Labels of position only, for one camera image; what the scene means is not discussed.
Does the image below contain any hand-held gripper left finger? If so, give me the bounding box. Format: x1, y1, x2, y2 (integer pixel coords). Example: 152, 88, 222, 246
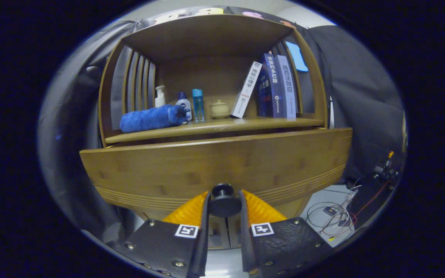
124, 191, 211, 278

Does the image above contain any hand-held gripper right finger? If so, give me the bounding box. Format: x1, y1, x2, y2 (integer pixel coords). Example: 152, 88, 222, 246
239, 189, 333, 276

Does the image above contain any wooden drawer with black knob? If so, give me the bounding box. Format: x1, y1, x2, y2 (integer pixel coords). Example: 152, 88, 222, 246
80, 127, 352, 221

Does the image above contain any wooden cabinet door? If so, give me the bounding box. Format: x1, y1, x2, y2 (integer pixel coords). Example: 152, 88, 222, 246
208, 216, 227, 249
226, 217, 242, 247

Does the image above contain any wooden countertop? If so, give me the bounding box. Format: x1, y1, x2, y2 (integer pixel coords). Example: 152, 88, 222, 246
105, 117, 325, 144

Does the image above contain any wooden cabinet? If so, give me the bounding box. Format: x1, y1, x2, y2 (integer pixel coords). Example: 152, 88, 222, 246
98, 14, 329, 249

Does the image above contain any cream lidded teacup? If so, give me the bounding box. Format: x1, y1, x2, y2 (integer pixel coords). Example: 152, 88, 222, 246
209, 99, 231, 119

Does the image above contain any blue rolled towel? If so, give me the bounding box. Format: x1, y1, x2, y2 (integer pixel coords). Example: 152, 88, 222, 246
120, 104, 191, 133

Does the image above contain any clear blue bottle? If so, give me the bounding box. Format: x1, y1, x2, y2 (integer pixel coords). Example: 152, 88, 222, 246
192, 89, 205, 123

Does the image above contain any white bottle with blue cap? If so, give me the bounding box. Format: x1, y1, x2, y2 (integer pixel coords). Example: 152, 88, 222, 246
175, 92, 192, 122

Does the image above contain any white pump bottle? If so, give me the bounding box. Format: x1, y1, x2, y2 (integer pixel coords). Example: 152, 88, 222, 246
155, 85, 166, 108

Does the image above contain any dark blue book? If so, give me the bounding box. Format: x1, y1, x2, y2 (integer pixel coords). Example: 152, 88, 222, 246
256, 53, 285, 118

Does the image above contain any white book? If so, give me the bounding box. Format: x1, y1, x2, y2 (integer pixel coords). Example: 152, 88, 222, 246
231, 61, 263, 119

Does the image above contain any pale grey-blue book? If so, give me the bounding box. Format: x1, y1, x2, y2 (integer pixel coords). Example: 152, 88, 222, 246
275, 55, 297, 119

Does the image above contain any black backdrop cloth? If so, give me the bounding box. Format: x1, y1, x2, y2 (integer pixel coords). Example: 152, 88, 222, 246
39, 6, 406, 232

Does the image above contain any thin cable tangle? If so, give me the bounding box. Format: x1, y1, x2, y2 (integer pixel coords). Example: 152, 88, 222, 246
307, 185, 389, 238

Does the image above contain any dark equipment with wires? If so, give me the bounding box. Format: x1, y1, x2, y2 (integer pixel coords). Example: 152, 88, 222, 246
346, 151, 401, 228

